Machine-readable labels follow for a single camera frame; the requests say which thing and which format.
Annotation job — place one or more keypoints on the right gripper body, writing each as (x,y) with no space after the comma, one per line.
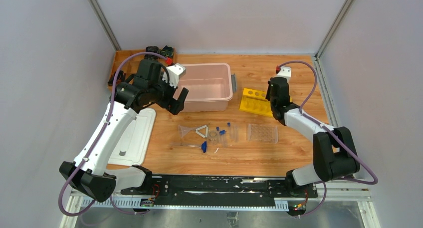
(269,96)

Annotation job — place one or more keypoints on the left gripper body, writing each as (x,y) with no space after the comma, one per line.
(169,96)

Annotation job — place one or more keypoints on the clear test tube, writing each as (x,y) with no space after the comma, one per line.
(235,135)

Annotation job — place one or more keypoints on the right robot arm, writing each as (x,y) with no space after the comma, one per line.
(333,148)

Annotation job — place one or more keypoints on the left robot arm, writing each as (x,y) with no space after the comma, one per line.
(87,173)

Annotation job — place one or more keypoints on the clear plastic funnel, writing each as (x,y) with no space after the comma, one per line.
(183,130)

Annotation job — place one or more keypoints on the yellow test tube rack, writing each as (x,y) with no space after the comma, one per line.
(254,101)

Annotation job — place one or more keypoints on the black fabric roll back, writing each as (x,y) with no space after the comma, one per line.
(153,49)

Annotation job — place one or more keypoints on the dark fabric roll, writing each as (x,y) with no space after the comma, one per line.
(121,76)

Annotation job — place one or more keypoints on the green patterned fabric roll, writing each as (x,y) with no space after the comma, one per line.
(167,52)

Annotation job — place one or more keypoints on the white clay triangle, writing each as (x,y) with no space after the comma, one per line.
(203,131)

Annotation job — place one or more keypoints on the pink plastic bin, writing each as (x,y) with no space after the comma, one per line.
(209,86)

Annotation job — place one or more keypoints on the graduated cylinder blue base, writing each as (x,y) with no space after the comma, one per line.
(203,146)

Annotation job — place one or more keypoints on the small glass beaker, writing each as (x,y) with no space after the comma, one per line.
(213,137)

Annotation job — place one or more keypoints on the blue capped tube middle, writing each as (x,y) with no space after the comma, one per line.
(220,138)

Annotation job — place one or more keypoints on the blue capped tube far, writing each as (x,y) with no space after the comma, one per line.
(229,130)

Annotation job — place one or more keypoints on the white plastic lid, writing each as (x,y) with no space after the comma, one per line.
(132,146)

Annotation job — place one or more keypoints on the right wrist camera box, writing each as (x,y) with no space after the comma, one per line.
(284,72)

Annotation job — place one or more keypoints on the grey bin handle right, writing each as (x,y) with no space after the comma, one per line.
(234,83)

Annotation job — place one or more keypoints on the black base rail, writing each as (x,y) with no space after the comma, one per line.
(220,191)

